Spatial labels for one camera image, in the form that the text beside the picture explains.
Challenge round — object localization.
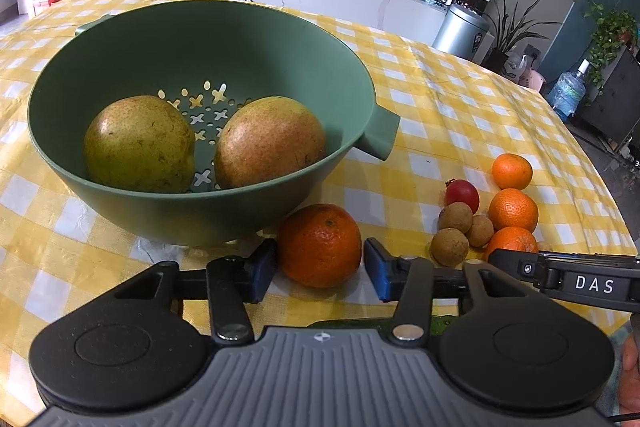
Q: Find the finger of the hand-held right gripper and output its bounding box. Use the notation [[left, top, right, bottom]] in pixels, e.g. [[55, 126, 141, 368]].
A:
[[487, 248, 560, 291]]

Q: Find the brown longan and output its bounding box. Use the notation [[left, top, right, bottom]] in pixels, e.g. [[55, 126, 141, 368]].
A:
[[467, 214, 495, 248], [438, 202, 474, 234], [430, 228, 470, 267]]

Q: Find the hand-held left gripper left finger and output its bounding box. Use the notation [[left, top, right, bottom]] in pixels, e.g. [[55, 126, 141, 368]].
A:
[[115, 238, 279, 345]]

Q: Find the long-leaf potted plant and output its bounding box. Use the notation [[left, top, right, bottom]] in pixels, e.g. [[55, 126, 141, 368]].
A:
[[482, 0, 563, 74]]

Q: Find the yellow checked tablecloth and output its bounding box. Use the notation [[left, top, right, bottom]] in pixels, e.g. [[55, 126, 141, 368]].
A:
[[0, 0, 638, 427]]

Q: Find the small tangerine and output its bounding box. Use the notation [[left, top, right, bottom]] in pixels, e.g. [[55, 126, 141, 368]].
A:
[[482, 227, 539, 264], [492, 153, 534, 190], [488, 188, 539, 233]]

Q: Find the black cabinet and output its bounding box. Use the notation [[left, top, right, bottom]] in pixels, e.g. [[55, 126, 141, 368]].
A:
[[570, 47, 640, 158]]

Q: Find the red orange box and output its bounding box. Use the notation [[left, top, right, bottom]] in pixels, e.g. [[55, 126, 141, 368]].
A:
[[20, 0, 71, 18]]

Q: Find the red cherry tomato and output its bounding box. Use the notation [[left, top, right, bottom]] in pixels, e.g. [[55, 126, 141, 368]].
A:
[[445, 179, 480, 215]]

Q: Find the leafy potted plant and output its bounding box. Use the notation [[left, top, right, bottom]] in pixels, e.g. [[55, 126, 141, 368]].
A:
[[574, 0, 639, 94]]

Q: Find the large water bottle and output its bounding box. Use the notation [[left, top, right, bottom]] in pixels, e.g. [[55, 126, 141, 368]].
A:
[[547, 59, 587, 122]]

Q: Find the large orange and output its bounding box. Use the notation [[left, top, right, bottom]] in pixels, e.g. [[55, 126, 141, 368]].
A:
[[277, 203, 362, 290]]

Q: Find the green colander bowl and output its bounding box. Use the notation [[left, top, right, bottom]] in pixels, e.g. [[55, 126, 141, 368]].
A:
[[27, 0, 401, 249]]

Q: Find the silver trash can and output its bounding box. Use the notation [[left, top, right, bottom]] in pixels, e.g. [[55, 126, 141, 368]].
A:
[[432, 4, 491, 60]]

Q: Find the green cucumber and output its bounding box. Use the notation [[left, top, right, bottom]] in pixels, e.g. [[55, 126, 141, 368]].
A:
[[306, 314, 452, 338]]

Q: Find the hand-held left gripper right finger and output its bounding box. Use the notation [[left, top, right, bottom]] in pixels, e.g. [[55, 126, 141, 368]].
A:
[[364, 238, 543, 342]]

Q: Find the person's right hand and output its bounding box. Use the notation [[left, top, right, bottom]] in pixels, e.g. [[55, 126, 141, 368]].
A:
[[620, 332, 640, 414]]

